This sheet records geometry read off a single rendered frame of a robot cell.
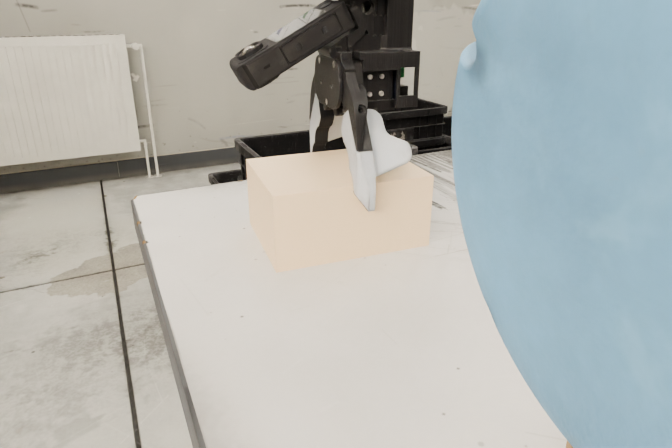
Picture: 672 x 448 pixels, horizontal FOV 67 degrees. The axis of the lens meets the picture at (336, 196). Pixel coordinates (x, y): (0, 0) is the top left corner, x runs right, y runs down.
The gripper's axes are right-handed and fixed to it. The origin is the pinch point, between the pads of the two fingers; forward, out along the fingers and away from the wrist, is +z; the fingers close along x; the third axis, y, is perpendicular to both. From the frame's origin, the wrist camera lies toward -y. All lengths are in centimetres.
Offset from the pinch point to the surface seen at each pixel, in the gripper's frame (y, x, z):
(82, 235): -50, 176, 75
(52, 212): -66, 209, 75
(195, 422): -16.9, -21.6, 5.2
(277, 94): 60, 263, 35
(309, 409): -10.3, -23.0, 5.2
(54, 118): -62, 241, 36
